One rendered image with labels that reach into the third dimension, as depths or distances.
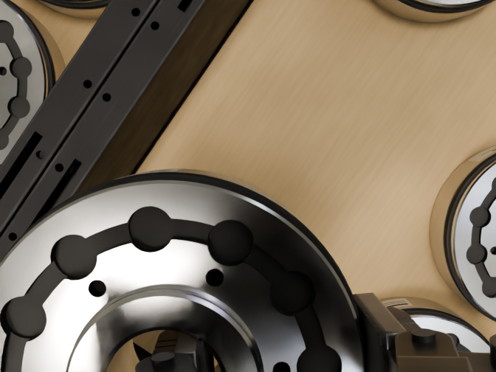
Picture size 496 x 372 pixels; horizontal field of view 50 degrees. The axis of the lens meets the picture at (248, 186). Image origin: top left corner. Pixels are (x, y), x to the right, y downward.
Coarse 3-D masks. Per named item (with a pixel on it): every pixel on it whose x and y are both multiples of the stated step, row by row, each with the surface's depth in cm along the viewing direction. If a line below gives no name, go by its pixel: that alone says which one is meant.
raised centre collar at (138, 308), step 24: (144, 288) 13; (168, 288) 13; (96, 312) 13; (120, 312) 13; (144, 312) 13; (168, 312) 13; (192, 312) 13; (216, 312) 13; (96, 336) 13; (120, 336) 13; (192, 336) 13; (216, 336) 13; (240, 336) 13; (72, 360) 13; (96, 360) 13; (240, 360) 13
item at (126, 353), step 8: (128, 344) 16; (120, 352) 15; (128, 352) 16; (112, 360) 13; (120, 360) 15; (128, 360) 16; (136, 360) 16; (112, 368) 14; (120, 368) 15; (128, 368) 15; (216, 368) 16
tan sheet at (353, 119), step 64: (256, 0) 30; (320, 0) 30; (256, 64) 30; (320, 64) 30; (384, 64) 30; (448, 64) 30; (192, 128) 30; (256, 128) 31; (320, 128) 31; (384, 128) 31; (448, 128) 31; (320, 192) 31; (384, 192) 31; (384, 256) 31
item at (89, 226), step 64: (128, 192) 13; (192, 192) 13; (64, 256) 13; (128, 256) 13; (192, 256) 13; (256, 256) 13; (320, 256) 13; (0, 320) 13; (64, 320) 13; (256, 320) 13; (320, 320) 13
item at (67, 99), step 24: (120, 0) 20; (144, 0) 20; (96, 24) 20; (120, 24) 20; (96, 48) 20; (120, 48) 20; (72, 72) 20; (96, 72) 20; (48, 96) 20; (72, 96) 20; (48, 120) 20; (72, 120) 20; (24, 144) 21; (48, 144) 21; (0, 168) 21; (24, 168) 21; (24, 192) 21; (0, 216) 21
